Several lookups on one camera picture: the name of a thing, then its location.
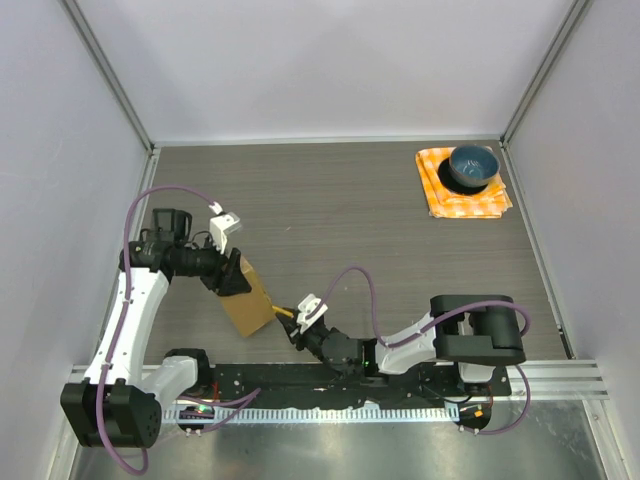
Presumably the white slotted cable duct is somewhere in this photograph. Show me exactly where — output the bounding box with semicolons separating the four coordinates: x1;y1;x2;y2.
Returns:
162;403;459;426

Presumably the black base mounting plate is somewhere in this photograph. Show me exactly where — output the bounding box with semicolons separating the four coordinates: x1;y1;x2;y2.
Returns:
182;363;512;409

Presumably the brown cardboard express box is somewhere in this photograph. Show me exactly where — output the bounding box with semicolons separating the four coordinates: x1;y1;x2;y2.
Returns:
220;257;275;337

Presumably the orange checkered cloth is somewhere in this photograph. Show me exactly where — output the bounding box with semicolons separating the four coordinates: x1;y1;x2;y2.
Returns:
415;147;513;219

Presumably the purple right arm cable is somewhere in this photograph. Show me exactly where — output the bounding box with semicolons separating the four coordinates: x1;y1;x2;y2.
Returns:
319;264;534;436

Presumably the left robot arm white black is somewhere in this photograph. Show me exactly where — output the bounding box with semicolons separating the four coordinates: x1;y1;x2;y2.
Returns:
60;205;252;448

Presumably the blue ceramic bowl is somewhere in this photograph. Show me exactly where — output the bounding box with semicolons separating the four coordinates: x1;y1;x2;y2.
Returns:
449;145;500;188

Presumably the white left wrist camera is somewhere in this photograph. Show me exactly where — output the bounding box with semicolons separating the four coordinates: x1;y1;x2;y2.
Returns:
209;202;242;254

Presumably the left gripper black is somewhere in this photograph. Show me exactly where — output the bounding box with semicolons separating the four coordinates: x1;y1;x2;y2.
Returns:
173;232;251;295

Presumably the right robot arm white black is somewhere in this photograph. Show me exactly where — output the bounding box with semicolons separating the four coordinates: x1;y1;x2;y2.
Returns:
276;295;531;396

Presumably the yellow utility knife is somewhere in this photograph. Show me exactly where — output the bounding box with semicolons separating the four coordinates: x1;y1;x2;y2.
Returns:
272;305;295;318

